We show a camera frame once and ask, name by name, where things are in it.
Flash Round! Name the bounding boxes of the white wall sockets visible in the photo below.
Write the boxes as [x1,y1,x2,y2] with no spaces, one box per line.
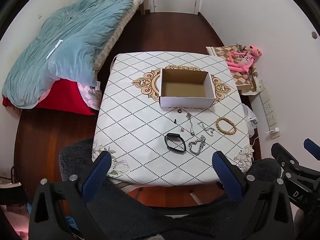
[259,93,278,128]

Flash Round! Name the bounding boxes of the white flat object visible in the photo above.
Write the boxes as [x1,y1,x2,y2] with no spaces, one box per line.
[0,177,22,188]

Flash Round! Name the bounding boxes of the white strip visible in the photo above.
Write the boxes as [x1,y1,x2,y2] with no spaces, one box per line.
[46,39,64,60]

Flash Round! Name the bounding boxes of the wooden bead bracelet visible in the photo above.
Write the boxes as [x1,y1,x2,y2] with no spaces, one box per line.
[215,117,237,135]

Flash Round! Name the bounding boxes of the silver chain bracelet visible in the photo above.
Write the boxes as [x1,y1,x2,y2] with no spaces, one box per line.
[188,135,207,155]

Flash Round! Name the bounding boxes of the thin silver necklace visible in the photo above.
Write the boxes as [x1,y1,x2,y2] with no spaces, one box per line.
[197,121,215,138]

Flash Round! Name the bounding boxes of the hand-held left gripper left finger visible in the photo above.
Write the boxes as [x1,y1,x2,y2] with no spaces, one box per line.
[29,151,118,240]

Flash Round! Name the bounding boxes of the silver pendant necklace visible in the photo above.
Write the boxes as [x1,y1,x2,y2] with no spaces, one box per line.
[186,113,197,137]

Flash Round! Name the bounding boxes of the beige checkered mattress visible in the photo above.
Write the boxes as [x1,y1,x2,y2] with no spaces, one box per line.
[93,0,146,73]

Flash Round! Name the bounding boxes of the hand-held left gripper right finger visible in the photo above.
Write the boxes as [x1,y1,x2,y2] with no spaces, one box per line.
[202,151,294,240]

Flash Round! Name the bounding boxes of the white table leg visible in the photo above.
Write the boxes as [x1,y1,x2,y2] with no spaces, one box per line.
[189,192,203,206]

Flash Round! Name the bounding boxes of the bed with blue duvet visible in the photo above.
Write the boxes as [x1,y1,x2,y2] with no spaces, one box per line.
[1,0,133,109]

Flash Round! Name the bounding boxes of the white plastic bag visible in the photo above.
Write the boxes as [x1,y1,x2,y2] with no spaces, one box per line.
[243,103,258,138]

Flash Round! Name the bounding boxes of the red blanket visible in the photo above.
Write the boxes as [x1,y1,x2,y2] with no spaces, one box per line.
[2,79,97,116]

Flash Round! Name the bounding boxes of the pink cloth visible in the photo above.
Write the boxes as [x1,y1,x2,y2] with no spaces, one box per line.
[0,204,31,240]

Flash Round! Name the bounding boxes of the pink plush toy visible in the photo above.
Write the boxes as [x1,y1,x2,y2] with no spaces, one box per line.
[226,45,263,74]

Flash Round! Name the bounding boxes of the white cardboard box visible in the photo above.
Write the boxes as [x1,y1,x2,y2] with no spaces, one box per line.
[159,68,216,108]

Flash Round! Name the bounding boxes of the pink checkered sheet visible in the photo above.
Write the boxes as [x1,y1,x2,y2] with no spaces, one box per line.
[77,82,103,111]

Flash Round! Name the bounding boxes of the table with patterned cloth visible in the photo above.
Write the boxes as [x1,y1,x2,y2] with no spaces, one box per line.
[91,51,254,188]

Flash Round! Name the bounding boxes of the brown checkered cushion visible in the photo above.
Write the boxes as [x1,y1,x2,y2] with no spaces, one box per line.
[206,43,259,91]

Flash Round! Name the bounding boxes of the black smart band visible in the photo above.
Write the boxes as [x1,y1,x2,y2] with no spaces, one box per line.
[164,133,188,154]

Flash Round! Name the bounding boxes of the white cardboard piece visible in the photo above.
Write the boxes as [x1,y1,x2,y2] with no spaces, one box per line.
[241,79,266,96]

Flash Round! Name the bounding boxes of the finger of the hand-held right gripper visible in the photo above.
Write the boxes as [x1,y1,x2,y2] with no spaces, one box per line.
[271,143,301,173]
[303,138,320,161]

